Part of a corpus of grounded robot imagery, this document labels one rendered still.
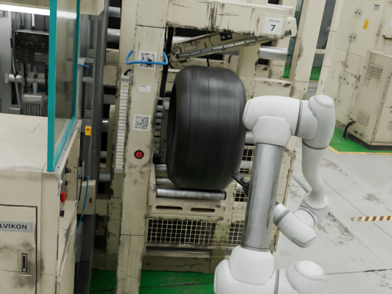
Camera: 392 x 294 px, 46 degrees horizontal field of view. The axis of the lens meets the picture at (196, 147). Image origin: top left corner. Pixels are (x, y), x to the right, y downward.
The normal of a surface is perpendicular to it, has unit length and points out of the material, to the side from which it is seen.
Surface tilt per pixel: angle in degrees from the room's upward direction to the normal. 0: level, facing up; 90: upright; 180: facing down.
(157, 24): 90
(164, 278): 0
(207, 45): 90
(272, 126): 73
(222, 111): 58
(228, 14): 90
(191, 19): 90
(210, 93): 41
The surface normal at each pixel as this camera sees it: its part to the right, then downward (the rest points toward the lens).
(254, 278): -0.04, -0.14
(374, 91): -0.95, -0.02
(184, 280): 0.12, -0.93
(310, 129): -0.04, 0.61
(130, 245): 0.11, 0.35
